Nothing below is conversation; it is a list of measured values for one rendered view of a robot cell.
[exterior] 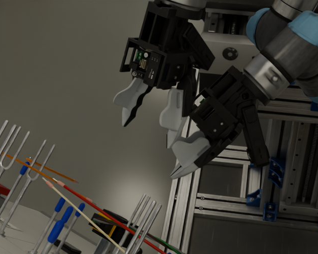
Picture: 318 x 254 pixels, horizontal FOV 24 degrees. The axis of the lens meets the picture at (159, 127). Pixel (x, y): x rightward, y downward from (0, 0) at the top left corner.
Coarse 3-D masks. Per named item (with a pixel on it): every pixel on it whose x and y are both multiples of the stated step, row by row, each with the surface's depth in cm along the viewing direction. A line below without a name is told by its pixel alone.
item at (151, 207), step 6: (150, 204) 62; (150, 210) 62; (156, 210) 63; (144, 216) 62; (144, 222) 62; (150, 222) 63; (138, 228) 61; (138, 234) 61; (144, 234) 63; (132, 240) 61; (138, 240) 63; (132, 246) 61; (138, 246) 63; (126, 252) 61; (132, 252) 63
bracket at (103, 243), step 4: (100, 240) 115; (104, 240) 116; (100, 244) 116; (104, 244) 117; (108, 244) 117; (112, 244) 115; (96, 248) 115; (100, 248) 116; (104, 248) 117; (108, 248) 115; (112, 248) 116; (96, 252) 116; (100, 252) 117; (104, 252) 114; (108, 252) 115
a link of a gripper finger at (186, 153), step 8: (176, 144) 123; (184, 144) 123; (192, 144) 123; (200, 144) 124; (208, 144) 124; (176, 152) 124; (184, 152) 124; (192, 152) 124; (200, 152) 124; (184, 160) 124; (192, 160) 124; (184, 168) 124; (192, 168) 124; (176, 176) 126
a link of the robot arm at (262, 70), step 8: (256, 56) 123; (248, 64) 123; (256, 64) 122; (264, 64) 121; (272, 64) 121; (248, 72) 122; (256, 72) 121; (264, 72) 121; (272, 72) 121; (280, 72) 121; (256, 80) 121; (264, 80) 121; (272, 80) 120; (280, 80) 121; (264, 88) 121; (272, 88) 121; (280, 88) 122; (272, 96) 122
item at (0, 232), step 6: (42, 144) 100; (54, 144) 100; (36, 156) 100; (48, 156) 100; (30, 168) 100; (42, 168) 100; (36, 174) 100; (30, 180) 100; (24, 186) 99; (24, 192) 99; (18, 198) 99; (18, 204) 99; (12, 210) 99; (6, 222) 99; (0, 228) 99; (0, 234) 98
